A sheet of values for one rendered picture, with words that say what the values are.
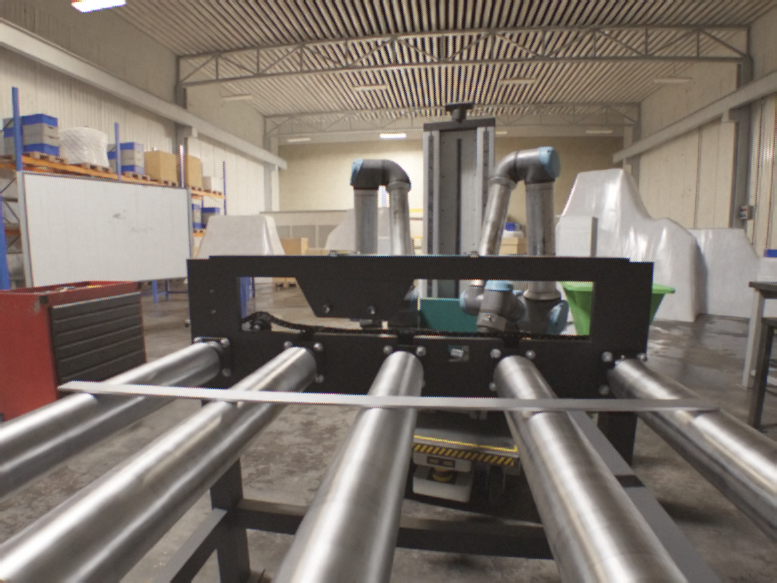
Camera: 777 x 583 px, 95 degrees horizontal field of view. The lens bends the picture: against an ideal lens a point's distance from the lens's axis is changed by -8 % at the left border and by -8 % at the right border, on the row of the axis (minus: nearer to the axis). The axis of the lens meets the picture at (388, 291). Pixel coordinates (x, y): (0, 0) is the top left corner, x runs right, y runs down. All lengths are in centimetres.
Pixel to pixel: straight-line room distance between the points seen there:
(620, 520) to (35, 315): 271
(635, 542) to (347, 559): 28
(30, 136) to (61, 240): 660
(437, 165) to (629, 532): 171
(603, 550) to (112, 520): 52
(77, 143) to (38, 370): 983
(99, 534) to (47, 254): 480
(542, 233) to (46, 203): 482
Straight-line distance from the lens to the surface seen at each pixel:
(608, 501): 54
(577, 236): 462
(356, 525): 46
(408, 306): 151
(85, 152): 1218
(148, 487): 60
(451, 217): 196
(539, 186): 158
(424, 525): 137
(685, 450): 86
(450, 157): 200
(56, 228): 529
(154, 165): 1424
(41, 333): 277
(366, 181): 169
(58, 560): 54
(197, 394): 82
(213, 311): 130
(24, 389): 299
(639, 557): 48
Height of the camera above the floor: 120
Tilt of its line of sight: 7 degrees down
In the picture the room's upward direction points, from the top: straight up
